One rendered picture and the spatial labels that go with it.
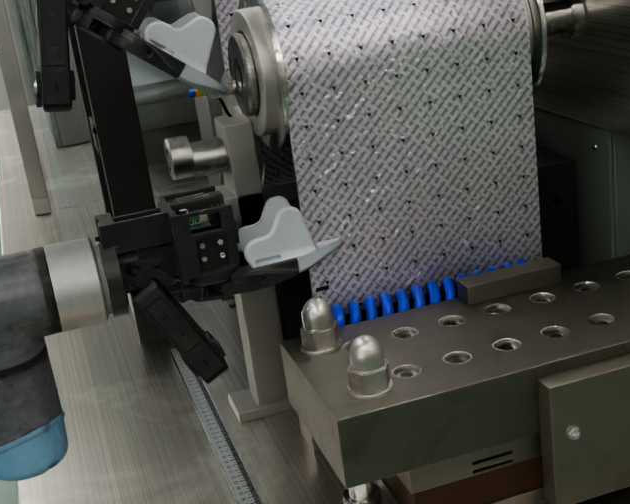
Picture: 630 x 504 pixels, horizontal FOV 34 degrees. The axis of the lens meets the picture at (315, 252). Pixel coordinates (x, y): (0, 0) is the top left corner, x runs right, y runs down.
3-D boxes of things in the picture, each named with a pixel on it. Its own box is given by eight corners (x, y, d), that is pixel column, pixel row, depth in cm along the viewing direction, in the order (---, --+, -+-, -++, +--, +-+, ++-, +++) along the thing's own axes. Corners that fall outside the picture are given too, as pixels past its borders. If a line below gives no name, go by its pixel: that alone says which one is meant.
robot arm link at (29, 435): (14, 425, 98) (-13, 321, 95) (92, 451, 92) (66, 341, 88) (-56, 466, 93) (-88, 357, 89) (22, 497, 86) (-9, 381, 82)
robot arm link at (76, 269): (66, 345, 85) (59, 311, 92) (121, 332, 86) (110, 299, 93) (46, 261, 82) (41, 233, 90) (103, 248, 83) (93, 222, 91)
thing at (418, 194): (316, 322, 96) (288, 130, 89) (540, 267, 101) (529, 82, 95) (317, 324, 95) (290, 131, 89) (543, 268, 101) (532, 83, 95)
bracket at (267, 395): (225, 405, 109) (175, 124, 98) (283, 390, 110) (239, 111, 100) (236, 426, 104) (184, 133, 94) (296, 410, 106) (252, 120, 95)
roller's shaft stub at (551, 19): (501, 46, 102) (498, 1, 100) (563, 34, 104) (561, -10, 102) (522, 51, 98) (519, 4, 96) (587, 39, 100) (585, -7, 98)
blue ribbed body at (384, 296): (326, 335, 96) (321, 300, 94) (532, 283, 101) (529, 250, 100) (338, 349, 92) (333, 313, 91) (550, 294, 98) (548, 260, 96)
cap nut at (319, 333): (295, 343, 90) (288, 296, 88) (334, 333, 91) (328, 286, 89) (307, 359, 86) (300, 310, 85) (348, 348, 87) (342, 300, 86)
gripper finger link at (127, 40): (188, 65, 88) (96, 11, 85) (179, 81, 88) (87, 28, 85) (181, 60, 92) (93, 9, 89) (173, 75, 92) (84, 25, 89)
